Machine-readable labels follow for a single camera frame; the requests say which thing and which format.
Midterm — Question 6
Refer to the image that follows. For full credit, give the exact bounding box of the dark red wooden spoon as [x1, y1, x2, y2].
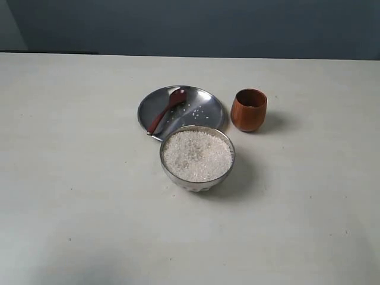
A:
[147, 88, 187, 136]

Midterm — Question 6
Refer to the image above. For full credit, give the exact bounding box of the brown wooden cup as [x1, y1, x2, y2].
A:
[230, 88, 268, 132]

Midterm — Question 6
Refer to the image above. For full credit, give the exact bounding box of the round steel plate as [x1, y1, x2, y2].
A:
[137, 85, 226, 141]

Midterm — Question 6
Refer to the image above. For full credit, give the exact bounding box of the steel bowl of rice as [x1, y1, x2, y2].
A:
[159, 125, 236, 192]

